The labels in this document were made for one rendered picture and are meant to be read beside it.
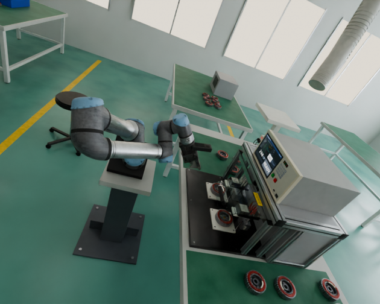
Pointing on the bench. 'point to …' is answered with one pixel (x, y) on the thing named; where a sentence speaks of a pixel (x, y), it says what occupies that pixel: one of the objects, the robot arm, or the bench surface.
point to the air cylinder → (243, 223)
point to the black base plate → (203, 202)
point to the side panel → (303, 250)
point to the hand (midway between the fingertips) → (199, 167)
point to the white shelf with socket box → (276, 119)
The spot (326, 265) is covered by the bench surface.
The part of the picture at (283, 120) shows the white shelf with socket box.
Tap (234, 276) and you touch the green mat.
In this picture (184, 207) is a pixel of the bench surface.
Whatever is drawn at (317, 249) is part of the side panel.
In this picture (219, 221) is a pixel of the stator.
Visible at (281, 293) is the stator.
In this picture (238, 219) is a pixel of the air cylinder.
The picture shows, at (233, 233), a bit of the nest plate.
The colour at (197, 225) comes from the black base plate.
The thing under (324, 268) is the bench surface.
